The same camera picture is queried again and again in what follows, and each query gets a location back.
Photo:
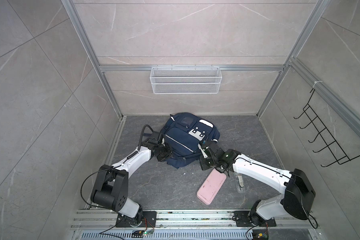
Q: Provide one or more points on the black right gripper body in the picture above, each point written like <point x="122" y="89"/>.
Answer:
<point x="206" y="163"/>

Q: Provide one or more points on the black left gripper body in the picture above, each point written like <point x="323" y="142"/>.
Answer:
<point x="165" y="152"/>

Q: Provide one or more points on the navy blue student backpack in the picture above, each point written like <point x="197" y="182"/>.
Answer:
<point x="185" y="133"/>

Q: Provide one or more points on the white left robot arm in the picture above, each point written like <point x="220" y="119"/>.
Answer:
<point x="111" y="187"/>

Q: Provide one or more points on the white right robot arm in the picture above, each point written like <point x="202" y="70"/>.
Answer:
<point x="296" y="193"/>

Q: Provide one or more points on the pink pencil case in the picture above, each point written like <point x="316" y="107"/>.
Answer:
<point x="211" y="186"/>

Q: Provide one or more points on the clear plastic ruler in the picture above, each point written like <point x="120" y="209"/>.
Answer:
<point x="239" y="183"/>

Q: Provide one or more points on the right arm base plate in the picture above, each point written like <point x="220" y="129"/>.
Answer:
<point x="249" y="220"/>

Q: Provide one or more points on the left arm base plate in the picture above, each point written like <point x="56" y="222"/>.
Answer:
<point x="142" y="219"/>

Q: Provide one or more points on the white wire mesh basket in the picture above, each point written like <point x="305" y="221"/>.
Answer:
<point x="186" y="80"/>

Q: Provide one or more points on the slotted aluminium floor rail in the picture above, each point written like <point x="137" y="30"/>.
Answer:
<point x="193" y="224"/>

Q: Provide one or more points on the black wire hook rack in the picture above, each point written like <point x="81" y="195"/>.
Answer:
<point x="322" y="132"/>

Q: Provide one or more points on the aluminium frame rails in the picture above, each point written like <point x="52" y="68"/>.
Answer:
<point x="270" y="53"/>

